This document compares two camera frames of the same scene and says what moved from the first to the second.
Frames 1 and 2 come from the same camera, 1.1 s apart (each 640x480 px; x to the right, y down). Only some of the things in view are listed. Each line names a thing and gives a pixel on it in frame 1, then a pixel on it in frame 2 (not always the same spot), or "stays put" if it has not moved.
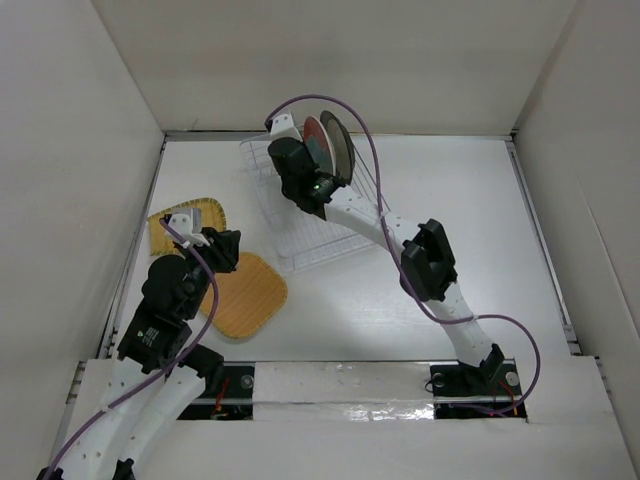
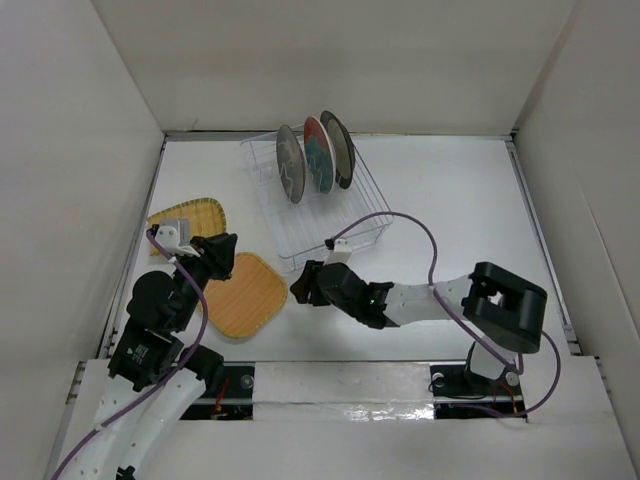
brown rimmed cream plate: x=343 y=145 stays put
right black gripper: x=311 y=160 to x=307 y=281
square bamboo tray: x=248 y=297 stays put
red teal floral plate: x=319 y=144 stays put
